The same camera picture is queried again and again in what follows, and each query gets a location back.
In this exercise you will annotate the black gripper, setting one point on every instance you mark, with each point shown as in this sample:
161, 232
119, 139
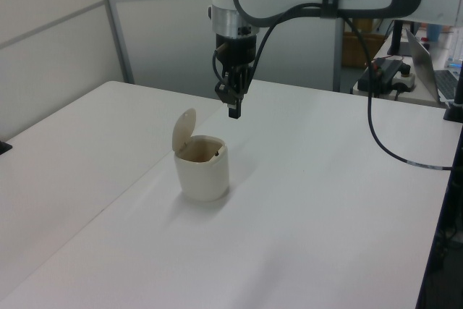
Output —
237, 52

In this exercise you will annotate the cream trash can lid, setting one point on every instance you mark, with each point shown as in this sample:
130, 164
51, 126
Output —
183, 128

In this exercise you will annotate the small cream trash can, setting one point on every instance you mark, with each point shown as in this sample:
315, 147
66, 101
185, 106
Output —
202, 182

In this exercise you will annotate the silver open laptop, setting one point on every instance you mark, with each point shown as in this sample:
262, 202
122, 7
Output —
421, 63

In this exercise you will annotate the brown cardboard box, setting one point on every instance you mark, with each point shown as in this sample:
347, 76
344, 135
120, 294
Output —
356, 48

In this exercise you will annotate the black power adapter box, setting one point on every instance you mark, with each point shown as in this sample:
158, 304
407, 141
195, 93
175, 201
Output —
380, 74

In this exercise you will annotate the black stand pole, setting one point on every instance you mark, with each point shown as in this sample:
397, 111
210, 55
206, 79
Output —
396, 37

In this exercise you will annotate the blue cup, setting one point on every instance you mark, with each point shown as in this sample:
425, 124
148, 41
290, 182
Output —
433, 32

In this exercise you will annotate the grey partition frame post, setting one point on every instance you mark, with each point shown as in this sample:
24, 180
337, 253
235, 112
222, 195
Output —
115, 23

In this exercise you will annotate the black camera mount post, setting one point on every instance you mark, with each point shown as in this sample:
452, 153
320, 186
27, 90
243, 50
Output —
443, 244

